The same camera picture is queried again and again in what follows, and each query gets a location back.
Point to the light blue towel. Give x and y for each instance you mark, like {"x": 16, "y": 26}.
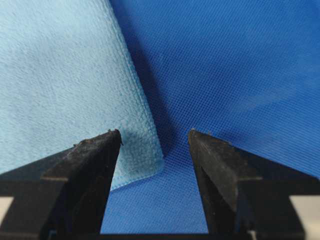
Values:
{"x": 66, "y": 75}

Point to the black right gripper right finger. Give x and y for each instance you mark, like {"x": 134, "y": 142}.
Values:
{"x": 246, "y": 195}

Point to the dark blue table cloth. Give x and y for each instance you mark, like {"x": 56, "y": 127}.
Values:
{"x": 245, "y": 71}

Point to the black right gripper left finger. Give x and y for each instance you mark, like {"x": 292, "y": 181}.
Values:
{"x": 62, "y": 195}

